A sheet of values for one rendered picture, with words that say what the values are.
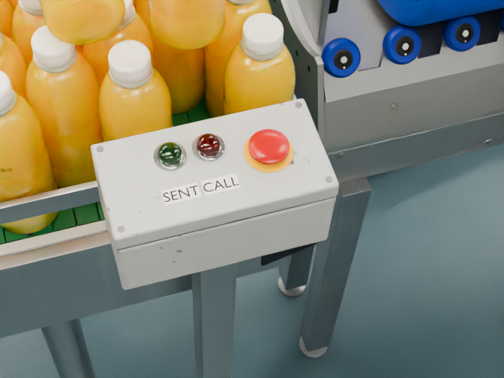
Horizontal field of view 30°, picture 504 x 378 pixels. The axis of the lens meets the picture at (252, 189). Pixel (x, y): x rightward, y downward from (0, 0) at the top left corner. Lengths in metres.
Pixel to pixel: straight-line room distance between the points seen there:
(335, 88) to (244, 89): 0.20
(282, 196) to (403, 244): 1.28
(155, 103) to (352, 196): 0.55
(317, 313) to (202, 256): 0.90
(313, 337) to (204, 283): 0.88
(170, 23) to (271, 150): 0.16
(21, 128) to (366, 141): 0.46
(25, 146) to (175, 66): 0.21
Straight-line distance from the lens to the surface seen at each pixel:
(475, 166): 2.22
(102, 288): 1.11
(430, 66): 1.14
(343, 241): 1.50
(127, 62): 0.88
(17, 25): 0.98
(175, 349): 1.93
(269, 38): 0.89
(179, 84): 1.06
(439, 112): 1.20
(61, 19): 0.86
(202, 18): 0.87
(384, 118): 1.16
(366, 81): 1.12
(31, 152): 0.92
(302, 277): 1.92
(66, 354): 1.27
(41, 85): 0.92
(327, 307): 1.72
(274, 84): 0.92
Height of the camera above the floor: 1.79
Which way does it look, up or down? 58 degrees down
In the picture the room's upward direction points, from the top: 4 degrees clockwise
